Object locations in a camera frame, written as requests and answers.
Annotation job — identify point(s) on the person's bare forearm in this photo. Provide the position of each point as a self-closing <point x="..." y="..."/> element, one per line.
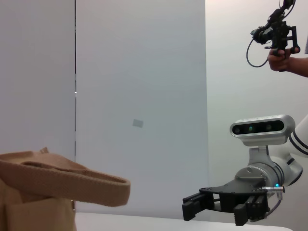
<point x="300" y="66"/>

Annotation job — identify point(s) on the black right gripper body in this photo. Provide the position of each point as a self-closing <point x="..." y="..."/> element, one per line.
<point x="240" y="190"/>

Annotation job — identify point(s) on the black handheld teleoperation controller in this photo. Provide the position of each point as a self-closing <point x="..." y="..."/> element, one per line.
<point x="281" y="31"/>

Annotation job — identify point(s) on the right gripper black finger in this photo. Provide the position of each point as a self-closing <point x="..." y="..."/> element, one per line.
<point x="243" y="214"/>
<point x="192" y="207"/>

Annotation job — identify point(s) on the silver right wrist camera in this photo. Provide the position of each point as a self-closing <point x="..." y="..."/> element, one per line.
<point x="262" y="130"/>

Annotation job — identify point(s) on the khaki canvas food bag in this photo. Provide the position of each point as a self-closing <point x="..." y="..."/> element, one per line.
<point x="36" y="183"/>

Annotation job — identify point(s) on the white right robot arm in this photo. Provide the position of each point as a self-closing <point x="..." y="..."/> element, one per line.
<point x="288" y="168"/>

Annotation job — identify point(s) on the grey tape patch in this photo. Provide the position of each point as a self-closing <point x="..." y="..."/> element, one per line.
<point x="138" y="123"/>

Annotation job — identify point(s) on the person's bare hand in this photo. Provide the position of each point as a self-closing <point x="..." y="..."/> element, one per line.
<point x="279" y="61"/>

